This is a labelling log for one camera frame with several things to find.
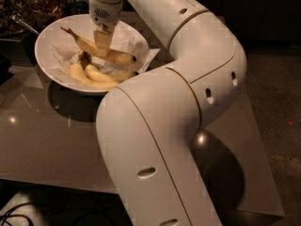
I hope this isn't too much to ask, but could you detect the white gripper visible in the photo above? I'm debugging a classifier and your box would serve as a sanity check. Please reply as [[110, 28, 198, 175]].
[[88, 0, 122, 57]]

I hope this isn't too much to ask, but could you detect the yellow banana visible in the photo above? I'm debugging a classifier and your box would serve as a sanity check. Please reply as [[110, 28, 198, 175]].
[[69, 63, 118, 90], [78, 51, 137, 83], [61, 27, 136, 65]]

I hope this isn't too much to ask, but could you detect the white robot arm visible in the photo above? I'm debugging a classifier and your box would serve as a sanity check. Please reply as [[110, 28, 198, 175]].
[[96, 0, 246, 226]]

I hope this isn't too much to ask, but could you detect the white ceramic bowl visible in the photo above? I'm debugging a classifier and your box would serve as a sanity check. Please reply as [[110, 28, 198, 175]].
[[35, 14, 158, 95]]

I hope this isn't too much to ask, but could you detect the white paper liner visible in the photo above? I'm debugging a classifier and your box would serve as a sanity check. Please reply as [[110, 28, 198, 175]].
[[51, 23, 158, 91]]

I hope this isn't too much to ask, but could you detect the glass jar with snacks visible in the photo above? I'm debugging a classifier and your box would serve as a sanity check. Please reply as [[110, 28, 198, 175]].
[[0, 0, 68, 38]]

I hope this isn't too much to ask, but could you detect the dark wire basket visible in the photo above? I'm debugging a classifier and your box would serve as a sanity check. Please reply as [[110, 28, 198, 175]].
[[64, 2, 88, 16]]

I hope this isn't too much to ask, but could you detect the metal spoon handle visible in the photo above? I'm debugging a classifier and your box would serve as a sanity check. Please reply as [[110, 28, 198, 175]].
[[12, 14, 40, 36]]

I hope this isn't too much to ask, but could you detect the black cable on floor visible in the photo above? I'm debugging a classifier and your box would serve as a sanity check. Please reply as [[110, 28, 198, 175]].
[[0, 202, 36, 226]]

